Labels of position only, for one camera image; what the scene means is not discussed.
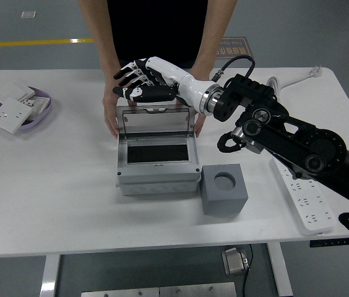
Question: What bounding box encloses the person's left hand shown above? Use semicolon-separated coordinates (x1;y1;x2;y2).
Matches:
176;96;208;139

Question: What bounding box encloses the grey cube with round hole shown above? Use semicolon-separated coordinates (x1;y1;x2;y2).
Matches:
201;163;249;216

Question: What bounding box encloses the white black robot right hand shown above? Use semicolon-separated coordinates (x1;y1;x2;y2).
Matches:
112;56;215;113

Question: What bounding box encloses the brown floor sign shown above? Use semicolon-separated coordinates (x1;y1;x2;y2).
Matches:
214;37;254;59

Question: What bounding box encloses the thin black cable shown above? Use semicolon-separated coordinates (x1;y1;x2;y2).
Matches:
241;244;253;297

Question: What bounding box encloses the purple oval tray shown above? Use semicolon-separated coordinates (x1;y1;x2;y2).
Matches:
0;86;53;134

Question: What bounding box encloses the white wall switch plate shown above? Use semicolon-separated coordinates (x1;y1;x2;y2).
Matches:
0;80;36;103

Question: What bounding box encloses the grey metal foot pedal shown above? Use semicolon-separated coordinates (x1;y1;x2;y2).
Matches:
221;247;250;275

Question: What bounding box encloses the white socket module with holes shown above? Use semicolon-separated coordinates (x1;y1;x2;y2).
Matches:
19;95;51;122

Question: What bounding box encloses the white table leg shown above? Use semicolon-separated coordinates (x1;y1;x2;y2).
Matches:
267;243;293;297
40;255;61;297

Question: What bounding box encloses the grey junction box clear lid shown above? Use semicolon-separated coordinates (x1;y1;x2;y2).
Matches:
115;103;202;196

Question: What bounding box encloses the metal base plate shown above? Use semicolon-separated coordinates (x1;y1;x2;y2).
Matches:
80;282;237;297

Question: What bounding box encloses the white wall socket plate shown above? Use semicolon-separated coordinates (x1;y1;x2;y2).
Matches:
0;97;33;134

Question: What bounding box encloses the person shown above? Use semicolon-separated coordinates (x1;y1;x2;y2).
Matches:
106;0;209;71

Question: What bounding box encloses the white power strip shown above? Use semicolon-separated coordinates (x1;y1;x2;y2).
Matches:
270;159;336;235

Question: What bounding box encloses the person's right hand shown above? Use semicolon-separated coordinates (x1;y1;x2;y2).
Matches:
102;79;138;139

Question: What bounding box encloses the yellow floor tape line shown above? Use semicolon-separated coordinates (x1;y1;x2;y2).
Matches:
0;37;94;49

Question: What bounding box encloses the black table control panel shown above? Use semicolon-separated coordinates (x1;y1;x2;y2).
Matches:
309;237;349;248

